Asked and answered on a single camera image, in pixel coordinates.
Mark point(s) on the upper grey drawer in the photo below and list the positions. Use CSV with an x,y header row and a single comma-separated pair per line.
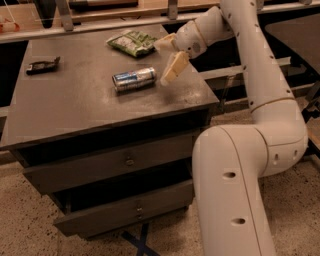
x,y
61,175

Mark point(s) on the dark table on right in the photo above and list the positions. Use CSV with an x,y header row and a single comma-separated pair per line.
x,y
301,35

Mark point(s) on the grey metal rail frame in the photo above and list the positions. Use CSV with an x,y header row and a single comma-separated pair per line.
x,y
67,22

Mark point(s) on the grey drawer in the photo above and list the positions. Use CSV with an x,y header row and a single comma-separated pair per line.
x,y
61,175
101,219

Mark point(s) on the lower grey drawer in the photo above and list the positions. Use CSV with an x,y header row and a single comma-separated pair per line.
x,y
101,219

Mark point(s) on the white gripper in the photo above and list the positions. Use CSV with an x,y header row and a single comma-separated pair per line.
x,y
187,40

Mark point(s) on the blue tape cross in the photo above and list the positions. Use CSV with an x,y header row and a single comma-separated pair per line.
x,y
140,243

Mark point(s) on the silver blue redbull can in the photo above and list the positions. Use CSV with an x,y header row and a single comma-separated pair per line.
x,y
134,79

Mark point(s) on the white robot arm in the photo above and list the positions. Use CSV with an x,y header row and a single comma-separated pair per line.
x,y
228,160

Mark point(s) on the green chip bag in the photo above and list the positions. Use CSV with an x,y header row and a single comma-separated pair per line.
x,y
132,42

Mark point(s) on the grey drawer cabinet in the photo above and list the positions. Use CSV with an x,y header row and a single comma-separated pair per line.
x,y
75,111

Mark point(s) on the black metal table stand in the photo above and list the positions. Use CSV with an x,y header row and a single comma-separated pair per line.
x,y
312,110

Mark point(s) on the dark rxbar chocolate wrapper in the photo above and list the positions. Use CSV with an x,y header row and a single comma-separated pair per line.
x,y
42,67

